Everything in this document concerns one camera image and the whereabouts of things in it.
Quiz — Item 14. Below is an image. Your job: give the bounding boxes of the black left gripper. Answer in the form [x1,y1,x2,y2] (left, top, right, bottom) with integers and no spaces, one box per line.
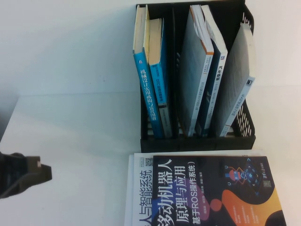
[0,152,53,200]

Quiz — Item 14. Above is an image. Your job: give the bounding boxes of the blue hardcover mechanical design book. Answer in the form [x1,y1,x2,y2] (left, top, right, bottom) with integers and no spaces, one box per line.
[132,6,165,139]

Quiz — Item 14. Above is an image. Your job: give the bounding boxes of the grey cover light blue spine book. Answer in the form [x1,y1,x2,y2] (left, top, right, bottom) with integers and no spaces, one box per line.
[211,23,256,137]

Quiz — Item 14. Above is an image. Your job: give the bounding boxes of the black plastic book stand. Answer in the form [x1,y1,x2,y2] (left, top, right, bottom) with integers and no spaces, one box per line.
[135,0,256,153]

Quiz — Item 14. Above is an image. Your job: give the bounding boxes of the grey book orange white spine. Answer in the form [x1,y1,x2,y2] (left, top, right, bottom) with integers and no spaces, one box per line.
[177,4,214,137]

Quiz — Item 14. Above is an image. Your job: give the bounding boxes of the blue paperback yellowed pages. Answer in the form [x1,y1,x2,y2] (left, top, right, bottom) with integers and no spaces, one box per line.
[147,18,174,138]

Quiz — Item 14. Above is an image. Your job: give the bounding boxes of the dark mobile robot ROS book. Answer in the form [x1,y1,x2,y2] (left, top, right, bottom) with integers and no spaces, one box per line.
[151,155,287,226]

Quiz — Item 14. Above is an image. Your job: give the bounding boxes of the white spine automotive book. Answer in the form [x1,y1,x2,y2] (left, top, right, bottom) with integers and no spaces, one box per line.
[196,5,228,137]

